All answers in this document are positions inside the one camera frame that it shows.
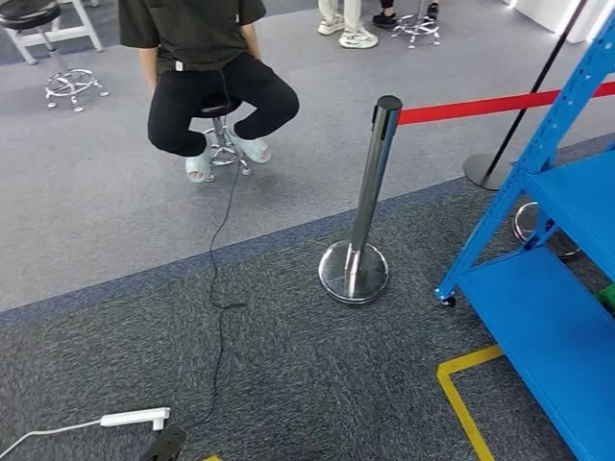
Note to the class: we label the blue metal shelf rack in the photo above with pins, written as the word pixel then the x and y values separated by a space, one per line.
pixel 552 331

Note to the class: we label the chrome base stool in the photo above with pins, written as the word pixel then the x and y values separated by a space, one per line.
pixel 29 16
pixel 220 149
pixel 415 25

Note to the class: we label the person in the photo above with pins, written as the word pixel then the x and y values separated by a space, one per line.
pixel 216 95
pixel 384 19
pixel 358 39

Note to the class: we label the black stanchion pole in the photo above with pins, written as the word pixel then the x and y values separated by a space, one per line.
pixel 485 173

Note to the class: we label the red barrier belt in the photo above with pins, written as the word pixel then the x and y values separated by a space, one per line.
pixel 480 106

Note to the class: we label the yellow floor tape square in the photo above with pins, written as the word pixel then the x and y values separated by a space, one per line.
pixel 461 401
pixel 211 459

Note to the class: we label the black robot left foot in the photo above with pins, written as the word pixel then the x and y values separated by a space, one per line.
pixel 163 445

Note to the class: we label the white power strip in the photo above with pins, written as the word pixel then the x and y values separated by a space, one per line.
pixel 134 418

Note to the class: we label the white lit floor platform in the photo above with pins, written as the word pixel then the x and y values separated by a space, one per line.
pixel 542 16

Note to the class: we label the white stand frame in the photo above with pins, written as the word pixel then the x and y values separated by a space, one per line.
pixel 91 32

